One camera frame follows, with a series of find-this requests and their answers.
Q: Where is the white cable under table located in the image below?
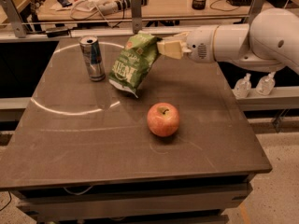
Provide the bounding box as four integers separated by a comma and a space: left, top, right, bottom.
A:
63, 185, 94, 196

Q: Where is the clear sanitizer bottle left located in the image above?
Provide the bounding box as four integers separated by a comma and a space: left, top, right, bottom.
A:
233, 73, 251, 98

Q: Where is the left metal bracket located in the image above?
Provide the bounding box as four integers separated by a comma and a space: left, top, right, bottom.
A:
0, 0, 27, 38

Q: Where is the black mesh cup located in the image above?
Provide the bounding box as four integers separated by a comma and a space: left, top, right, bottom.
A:
192, 0, 206, 10

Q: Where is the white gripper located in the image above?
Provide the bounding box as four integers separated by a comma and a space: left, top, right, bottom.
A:
157, 25, 218, 63

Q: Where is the white power strip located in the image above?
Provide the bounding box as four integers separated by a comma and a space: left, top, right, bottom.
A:
98, 0, 148, 17

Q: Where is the metal bracket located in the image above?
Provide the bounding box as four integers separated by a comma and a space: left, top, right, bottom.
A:
131, 0, 142, 34
0, 0, 27, 38
244, 0, 265, 24

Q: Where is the right metal bracket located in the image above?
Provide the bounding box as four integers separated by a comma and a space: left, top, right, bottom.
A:
244, 0, 265, 24

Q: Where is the clear sanitizer bottle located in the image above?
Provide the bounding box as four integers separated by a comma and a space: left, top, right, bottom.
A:
233, 73, 251, 98
256, 72, 276, 95

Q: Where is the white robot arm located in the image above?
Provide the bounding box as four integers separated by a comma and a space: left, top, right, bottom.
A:
157, 8, 299, 73

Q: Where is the clear sanitizer bottle right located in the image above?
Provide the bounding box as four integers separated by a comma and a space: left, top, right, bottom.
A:
256, 72, 276, 95

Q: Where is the silver blue redbull can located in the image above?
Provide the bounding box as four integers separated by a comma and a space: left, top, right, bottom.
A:
79, 35, 106, 81

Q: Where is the black device on rail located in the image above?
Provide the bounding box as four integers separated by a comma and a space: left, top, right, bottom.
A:
46, 27, 69, 37

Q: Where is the red apple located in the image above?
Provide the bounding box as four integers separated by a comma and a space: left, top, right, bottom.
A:
147, 103, 179, 137

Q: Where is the green jalapeno chip bag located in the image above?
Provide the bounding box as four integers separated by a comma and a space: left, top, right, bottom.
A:
109, 33, 160, 96

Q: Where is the middle metal bracket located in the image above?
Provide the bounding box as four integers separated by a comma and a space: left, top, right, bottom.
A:
131, 0, 142, 34

